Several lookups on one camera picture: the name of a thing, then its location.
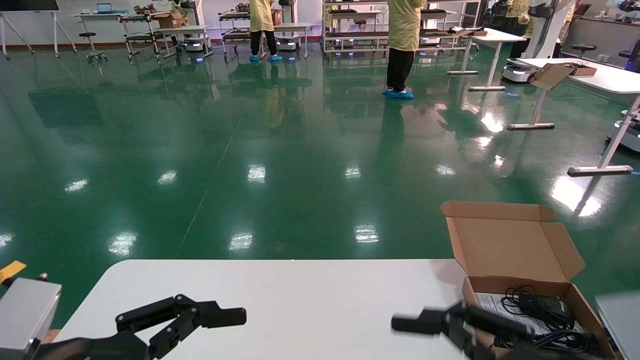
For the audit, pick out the open laptop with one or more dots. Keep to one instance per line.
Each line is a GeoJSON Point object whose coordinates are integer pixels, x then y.
{"type": "Point", "coordinates": [104, 8]}

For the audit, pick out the printed white paper manual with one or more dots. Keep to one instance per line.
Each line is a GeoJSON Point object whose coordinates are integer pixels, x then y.
{"type": "Point", "coordinates": [492, 302]}

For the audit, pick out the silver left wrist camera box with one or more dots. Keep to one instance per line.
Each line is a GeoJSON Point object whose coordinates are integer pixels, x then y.
{"type": "Point", "coordinates": [25, 315]}

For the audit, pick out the metal trolley rack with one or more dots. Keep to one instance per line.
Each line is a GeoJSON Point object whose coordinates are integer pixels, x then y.
{"type": "Point", "coordinates": [142, 37]}

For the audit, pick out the small open cardboard box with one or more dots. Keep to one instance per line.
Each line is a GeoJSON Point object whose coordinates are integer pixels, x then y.
{"type": "Point", "coordinates": [550, 75]}

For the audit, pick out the tall white robot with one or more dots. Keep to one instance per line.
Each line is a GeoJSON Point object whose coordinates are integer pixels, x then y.
{"type": "Point", "coordinates": [545, 30]}

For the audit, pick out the black round stool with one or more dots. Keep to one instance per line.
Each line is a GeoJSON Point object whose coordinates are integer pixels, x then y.
{"type": "Point", "coordinates": [584, 47]}
{"type": "Point", "coordinates": [625, 53]}

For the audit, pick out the small white table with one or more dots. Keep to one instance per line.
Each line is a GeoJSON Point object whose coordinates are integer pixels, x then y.
{"type": "Point", "coordinates": [185, 29]}

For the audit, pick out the large white table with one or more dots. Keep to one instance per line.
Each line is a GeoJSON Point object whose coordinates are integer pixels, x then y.
{"type": "Point", "coordinates": [615, 80]}

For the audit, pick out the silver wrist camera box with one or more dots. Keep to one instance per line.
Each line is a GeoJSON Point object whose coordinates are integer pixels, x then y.
{"type": "Point", "coordinates": [622, 325]}
{"type": "Point", "coordinates": [25, 315]}

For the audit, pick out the person in long yellow coat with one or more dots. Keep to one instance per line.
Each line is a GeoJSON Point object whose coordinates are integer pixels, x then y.
{"type": "Point", "coordinates": [404, 25]}

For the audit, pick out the yellow tag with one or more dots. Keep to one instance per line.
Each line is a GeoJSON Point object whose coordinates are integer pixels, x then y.
{"type": "Point", "coordinates": [11, 271]}

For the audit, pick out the person in short yellow coat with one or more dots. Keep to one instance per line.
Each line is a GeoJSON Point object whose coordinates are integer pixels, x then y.
{"type": "Point", "coordinates": [261, 15]}

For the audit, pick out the black stool with chrome base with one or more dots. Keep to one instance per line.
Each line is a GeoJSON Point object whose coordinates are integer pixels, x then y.
{"type": "Point", "coordinates": [88, 35]}

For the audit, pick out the person in yellow jacket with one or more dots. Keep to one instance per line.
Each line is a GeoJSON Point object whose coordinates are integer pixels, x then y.
{"type": "Point", "coordinates": [520, 20]}

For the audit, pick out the long white table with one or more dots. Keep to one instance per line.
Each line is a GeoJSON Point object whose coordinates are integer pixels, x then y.
{"type": "Point", "coordinates": [95, 15]}

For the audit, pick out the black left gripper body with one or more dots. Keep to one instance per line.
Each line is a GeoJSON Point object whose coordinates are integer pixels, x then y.
{"type": "Point", "coordinates": [100, 350]}

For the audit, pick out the black computer mouse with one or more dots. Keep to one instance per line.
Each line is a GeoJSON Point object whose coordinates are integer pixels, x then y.
{"type": "Point", "coordinates": [555, 304]}

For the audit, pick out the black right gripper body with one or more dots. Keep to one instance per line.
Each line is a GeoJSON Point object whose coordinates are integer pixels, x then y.
{"type": "Point", "coordinates": [525, 356]}

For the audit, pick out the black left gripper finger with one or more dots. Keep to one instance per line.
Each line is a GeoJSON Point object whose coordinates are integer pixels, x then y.
{"type": "Point", "coordinates": [220, 317]}

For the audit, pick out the white table with t-legs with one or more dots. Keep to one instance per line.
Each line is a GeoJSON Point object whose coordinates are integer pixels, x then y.
{"type": "Point", "coordinates": [495, 36]}

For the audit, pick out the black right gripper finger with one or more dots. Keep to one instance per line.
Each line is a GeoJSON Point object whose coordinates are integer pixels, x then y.
{"type": "Point", "coordinates": [420, 322]}

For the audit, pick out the black screen on white stand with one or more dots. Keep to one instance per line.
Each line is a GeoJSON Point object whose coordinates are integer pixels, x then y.
{"type": "Point", "coordinates": [25, 5]}

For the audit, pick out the wide metal shelving rack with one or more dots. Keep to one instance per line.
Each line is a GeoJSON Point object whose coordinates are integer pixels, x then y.
{"type": "Point", "coordinates": [360, 35]}

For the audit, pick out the brown cardboard storage box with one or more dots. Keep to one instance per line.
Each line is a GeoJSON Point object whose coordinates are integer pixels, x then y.
{"type": "Point", "coordinates": [510, 245]}

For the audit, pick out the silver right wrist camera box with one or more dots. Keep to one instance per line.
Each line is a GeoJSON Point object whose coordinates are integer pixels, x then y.
{"type": "Point", "coordinates": [622, 325]}

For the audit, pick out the white robot wheeled base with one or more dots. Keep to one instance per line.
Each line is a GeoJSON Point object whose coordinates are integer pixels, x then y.
{"type": "Point", "coordinates": [289, 42]}
{"type": "Point", "coordinates": [196, 45]}
{"type": "Point", "coordinates": [629, 135]}

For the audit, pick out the white work table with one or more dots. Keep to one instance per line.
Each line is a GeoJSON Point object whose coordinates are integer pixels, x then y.
{"type": "Point", "coordinates": [295, 26]}

